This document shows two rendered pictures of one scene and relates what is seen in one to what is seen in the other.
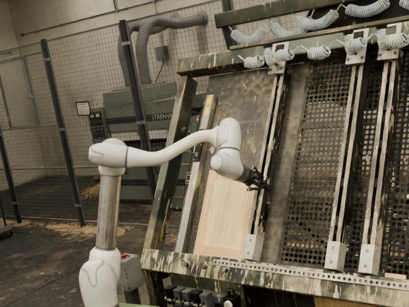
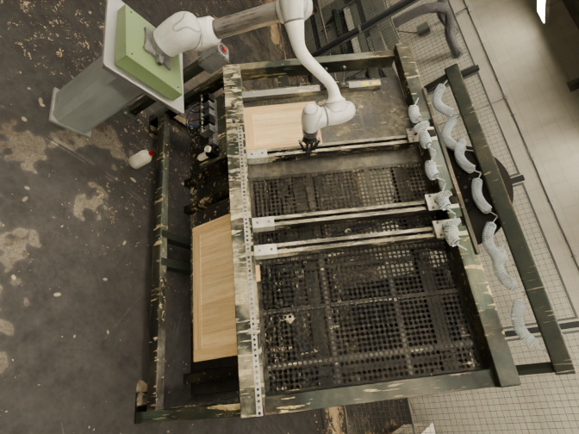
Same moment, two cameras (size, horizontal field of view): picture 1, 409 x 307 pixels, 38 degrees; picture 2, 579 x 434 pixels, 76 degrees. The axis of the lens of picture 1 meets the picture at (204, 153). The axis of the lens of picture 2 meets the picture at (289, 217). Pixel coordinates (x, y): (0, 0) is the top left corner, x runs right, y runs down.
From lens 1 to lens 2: 81 cm
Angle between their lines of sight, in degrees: 22
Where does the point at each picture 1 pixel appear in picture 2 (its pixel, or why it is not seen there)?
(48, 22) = not seen: outside the picture
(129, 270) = (214, 58)
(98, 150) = not seen: outside the picture
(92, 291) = (169, 29)
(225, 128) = (343, 108)
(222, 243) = (256, 129)
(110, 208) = (248, 21)
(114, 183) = (270, 17)
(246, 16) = (458, 93)
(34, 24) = not seen: outside the picture
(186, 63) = (405, 52)
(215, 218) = (275, 117)
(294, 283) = (235, 197)
